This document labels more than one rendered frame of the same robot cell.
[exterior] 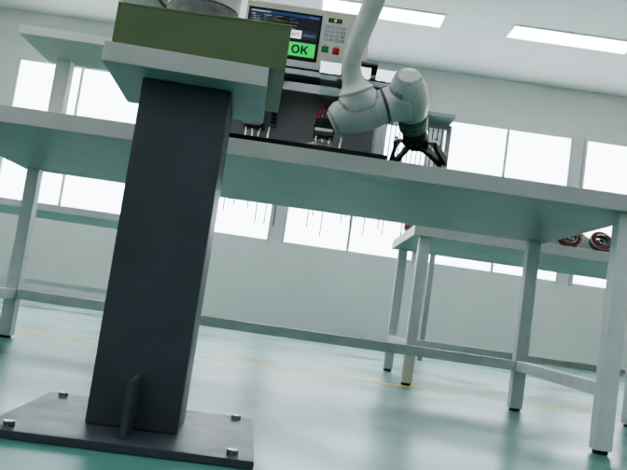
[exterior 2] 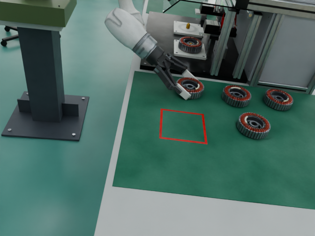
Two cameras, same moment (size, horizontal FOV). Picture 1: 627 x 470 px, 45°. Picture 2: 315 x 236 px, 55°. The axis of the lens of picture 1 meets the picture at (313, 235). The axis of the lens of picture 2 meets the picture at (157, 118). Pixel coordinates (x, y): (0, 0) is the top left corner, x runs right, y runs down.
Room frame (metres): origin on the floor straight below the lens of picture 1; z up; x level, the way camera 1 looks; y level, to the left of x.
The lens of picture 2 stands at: (2.23, -1.33, 1.42)
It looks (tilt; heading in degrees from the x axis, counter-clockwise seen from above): 39 degrees down; 86
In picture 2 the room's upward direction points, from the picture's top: 10 degrees clockwise
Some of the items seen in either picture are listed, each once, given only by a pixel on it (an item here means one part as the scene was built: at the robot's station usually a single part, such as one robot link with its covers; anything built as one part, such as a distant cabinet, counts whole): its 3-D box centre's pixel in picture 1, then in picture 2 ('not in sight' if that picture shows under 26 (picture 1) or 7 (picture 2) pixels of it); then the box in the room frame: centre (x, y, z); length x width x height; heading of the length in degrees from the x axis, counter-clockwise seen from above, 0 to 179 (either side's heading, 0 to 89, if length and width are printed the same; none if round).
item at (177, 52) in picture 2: not in sight; (189, 49); (2.41, 0.02, 0.78); 0.15 x 0.15 x 0.01; 0
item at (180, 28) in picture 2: not in sight; (187, 28); (2.41, 0.26, 0.78); 0.15 x 0.15 x 0.01; 0
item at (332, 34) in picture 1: (305, 54); not in sight; (2.73, 0.12, 1.22); 0.44 x 0.39 x 0.20; 90
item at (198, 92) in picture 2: not in sight; (189, 87); (2.40, -0.31, 0.77); 0.11 x 0.11 x 0.04
